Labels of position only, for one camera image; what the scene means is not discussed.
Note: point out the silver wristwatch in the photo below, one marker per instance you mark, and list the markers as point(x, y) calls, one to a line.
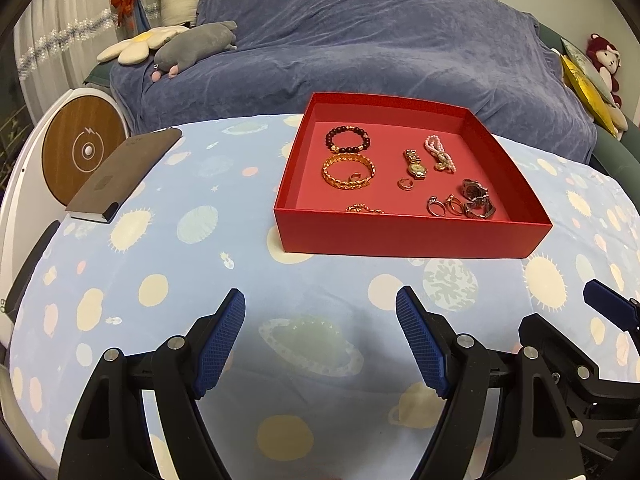
point(474, 190)

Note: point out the gold wristwatch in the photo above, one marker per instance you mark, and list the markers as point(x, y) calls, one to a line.
point(416, 170)

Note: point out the silver tinsel garland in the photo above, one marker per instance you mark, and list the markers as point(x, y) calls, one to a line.
point(65, 30)

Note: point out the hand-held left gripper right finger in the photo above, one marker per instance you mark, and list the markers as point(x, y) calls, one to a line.
point(425, 345)

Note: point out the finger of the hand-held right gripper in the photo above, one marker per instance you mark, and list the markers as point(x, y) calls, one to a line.
point(575, 365)
point(620, 310)

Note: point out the white curtain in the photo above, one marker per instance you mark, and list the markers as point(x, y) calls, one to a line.
point(50, 85)

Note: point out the cream flower-shaped pillow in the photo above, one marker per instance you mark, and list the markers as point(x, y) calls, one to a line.
point(130, 50)

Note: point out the brown notebook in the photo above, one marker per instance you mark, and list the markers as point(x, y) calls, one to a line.
point(125, 170)

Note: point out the red monkey plush toy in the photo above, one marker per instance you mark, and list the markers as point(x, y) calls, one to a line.
point(602, 55)

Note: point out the blue covered sofa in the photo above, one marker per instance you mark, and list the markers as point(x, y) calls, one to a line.
point(375, 50)

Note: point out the red ribbon bow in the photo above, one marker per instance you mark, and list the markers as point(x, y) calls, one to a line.
point(124, 1)

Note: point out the green sofa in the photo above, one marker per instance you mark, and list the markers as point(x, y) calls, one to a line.
point(620, 160)

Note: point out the gold cushion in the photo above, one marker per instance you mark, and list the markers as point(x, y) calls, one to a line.
point(585, 85)

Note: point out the red cardboard box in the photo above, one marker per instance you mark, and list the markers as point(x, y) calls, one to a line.
point(400, 237)

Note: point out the grey plush toy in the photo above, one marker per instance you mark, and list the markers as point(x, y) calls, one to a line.
point(200, 42)

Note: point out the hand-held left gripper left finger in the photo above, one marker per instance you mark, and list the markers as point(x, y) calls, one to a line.
point(220, 340)

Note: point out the silver cushion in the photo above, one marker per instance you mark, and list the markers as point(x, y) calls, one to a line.
point(580, 55)

